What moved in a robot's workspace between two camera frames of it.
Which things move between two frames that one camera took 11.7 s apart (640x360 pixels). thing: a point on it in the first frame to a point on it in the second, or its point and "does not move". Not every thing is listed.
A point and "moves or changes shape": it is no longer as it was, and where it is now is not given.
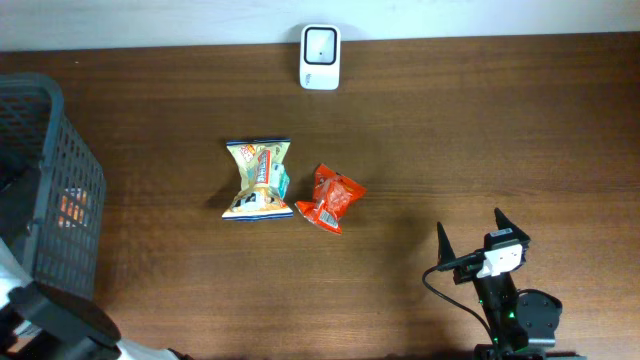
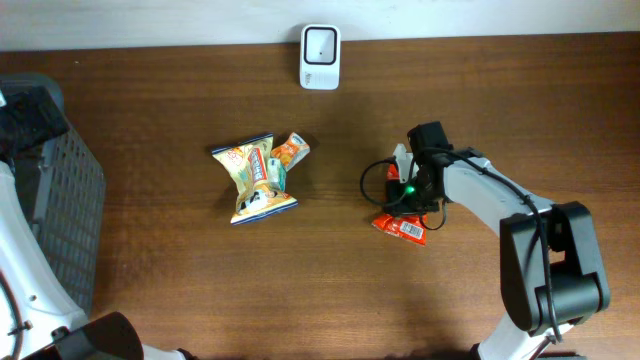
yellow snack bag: (265, 179) moves or changes shape
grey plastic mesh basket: (52, 189) does not move
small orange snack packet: (73, 209) to (292, 151)
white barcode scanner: (320, 57) does not move
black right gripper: (446, 252) to (401, 208)
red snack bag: (333, 195) to (410, 227)
